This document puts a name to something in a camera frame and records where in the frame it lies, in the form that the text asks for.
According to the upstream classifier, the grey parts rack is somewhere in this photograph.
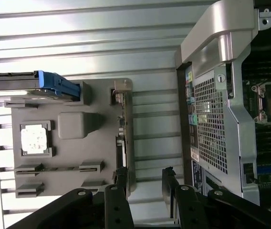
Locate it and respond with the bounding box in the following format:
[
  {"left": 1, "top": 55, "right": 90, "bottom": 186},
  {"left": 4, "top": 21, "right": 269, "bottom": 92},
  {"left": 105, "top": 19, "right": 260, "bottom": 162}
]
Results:
[{"left": 4, "top": 78, "right": 136, "bottom": 199}]

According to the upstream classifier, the silver CPU chip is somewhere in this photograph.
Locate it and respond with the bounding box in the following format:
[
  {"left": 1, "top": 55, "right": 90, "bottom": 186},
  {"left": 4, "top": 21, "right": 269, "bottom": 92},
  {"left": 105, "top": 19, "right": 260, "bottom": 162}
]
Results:
[{"left": 20, "top": 123, "right": 50, "bottom": 154}]

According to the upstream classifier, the CPU socket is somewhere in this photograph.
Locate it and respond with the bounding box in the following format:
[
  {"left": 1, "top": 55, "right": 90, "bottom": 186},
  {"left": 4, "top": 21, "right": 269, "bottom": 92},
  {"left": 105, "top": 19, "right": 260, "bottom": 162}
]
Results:
[{"left": 251, "top": 82, "right": 271, "bottom": 124}]

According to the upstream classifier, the hard disk in blue carrier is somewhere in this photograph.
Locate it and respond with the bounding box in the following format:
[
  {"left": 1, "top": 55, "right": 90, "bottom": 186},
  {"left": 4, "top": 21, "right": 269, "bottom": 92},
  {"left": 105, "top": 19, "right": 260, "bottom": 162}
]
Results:
[{"left": 0, "top": 70, "right": 82, "bottom": 104}]

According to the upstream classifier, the green RAM stick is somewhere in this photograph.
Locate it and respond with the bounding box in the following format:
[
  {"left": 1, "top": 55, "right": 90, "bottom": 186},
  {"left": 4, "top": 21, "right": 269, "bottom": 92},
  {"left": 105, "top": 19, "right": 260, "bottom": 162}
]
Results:
[{"left": 15, "top": 167, "right": 97, "bottom": 173}]

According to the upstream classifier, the black and silver PC case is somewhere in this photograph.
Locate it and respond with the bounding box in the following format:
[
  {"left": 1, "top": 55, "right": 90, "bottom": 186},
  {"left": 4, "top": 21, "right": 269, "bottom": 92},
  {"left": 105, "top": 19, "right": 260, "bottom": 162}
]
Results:
[{"left": 175, "top": 0, "right": 271, "bottom": 208}]

